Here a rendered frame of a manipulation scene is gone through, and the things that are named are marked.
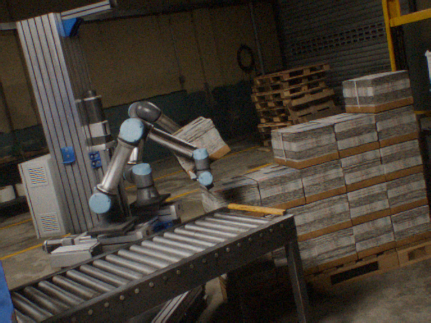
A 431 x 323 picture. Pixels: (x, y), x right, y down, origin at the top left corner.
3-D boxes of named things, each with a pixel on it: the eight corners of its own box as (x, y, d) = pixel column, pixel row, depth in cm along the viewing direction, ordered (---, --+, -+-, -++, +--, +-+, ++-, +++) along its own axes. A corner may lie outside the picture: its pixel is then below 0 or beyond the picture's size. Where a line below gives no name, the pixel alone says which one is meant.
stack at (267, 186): (222, 298, 380) (197, 183, 366) (369, 252, 409) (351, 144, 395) (240, 320, 343) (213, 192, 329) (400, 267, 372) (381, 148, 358)
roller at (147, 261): (126, 257, 264) (124, 247, 264) (179, 273, 227) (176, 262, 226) (117, 261, 262) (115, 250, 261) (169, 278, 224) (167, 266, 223)
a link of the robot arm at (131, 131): (110, 212, 301) (149, 122, 294) (105, 219, 287) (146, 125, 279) (90, 204, 300) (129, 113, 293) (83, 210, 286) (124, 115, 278)
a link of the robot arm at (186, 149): (124, 131, 305) (204, 166, 309) (120, 133, 294) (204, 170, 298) (131, 112, 304) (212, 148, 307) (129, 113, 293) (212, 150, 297)
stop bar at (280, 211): (232, 206, 299) (231, 203, 298) (288, 213, 264) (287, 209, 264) (228, 208, 297) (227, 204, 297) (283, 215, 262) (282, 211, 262)
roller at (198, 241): (172, 236, 280) (167, 229, 278) (228, 248, 242) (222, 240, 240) (165, 243, 277) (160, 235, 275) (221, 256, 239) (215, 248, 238)
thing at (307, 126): (270, 132, 375) (270, 130, 375) (307, 122, 382) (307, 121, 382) (294, 134, 340) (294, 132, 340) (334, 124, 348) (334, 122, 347)
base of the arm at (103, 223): (94, 229, 304) (90, 212, 302) (108, 220, 318) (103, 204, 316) (118, 226, 299) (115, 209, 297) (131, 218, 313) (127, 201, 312)
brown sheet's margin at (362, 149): (313, 152, 388) (313, 147, 387) (350, 143, 395) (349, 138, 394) (340, 157, 351) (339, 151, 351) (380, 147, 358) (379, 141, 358)
